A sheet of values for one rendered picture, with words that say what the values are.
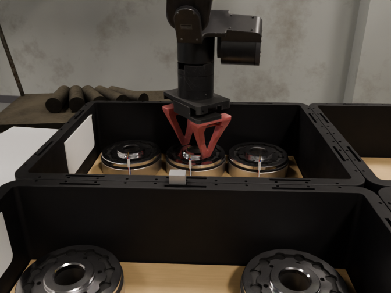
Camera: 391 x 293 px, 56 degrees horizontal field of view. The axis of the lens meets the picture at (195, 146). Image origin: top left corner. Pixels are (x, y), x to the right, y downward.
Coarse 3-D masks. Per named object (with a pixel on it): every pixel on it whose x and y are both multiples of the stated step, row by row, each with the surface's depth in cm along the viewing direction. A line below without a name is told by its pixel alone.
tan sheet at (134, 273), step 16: (128, 272) 42; (144, 272) 42; (160, 272) 42; (176, 272) 42; (192, 272) 42; (208, 272) 42; (224, 272) 42; (240, 272) 42; (128, 288) 40; (144, 288) 40; (160, 288) 40; (176, 288) 40; (192, 288) 40; (208, 288) 40; (224, 288) 40; (352, 288) 40
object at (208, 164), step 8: (176, 144) 67; (208, 144) 67; (168, 152) 64; (176, 152) 64; (216, 152) 64; (224, 152) 64; (176, 160) 61; (184, 160) 61; (192, 160) 61; (200, 160) 61; (208, 160) 61; (216, 160) 61; (192, 168) 59; (200, 168) 59
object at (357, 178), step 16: (80, 112) 62; (304, 112) 62; (64, 128) 55; (320, 128) 55; (48, 144) 50; (336, 144) 50; (32, 160) 45; (336, 160) 46; (16, 176) 42; (32, 176) 42; (48, 176) 42; (64, 176) 42; (80, 176) 42; (96, 176) 42; (112, 176) 42; (128, 176) 42; (144, 176) 42; (160, 176) 42; (192, 176) 42; (208, 176) 42; (352, 176) 42
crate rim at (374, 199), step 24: (0, 192) 38; (144, 192) 39; (168, 192) 39; (192, 192) 39; (216, 192) 39; (240, 192) 39; (264, 192) 39; (288, 192) 39; (312, 192) 39; (336, 192) 39; (360, 192) 38; (384, 216) 34
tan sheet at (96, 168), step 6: (162, 156) 69; (288, 156) 69; (96, 162) 67; (162, 162) 67; (294, 162) 67; (96, 168) 65; (162, 168) 65; (288, 168) 65; (294, 168) 65; (156, 174) 63; (162, 174) 63; (168, 174) 63; (228, 174) 63; (288, 174) 63; (294, 174) 63; (300, 174) 63
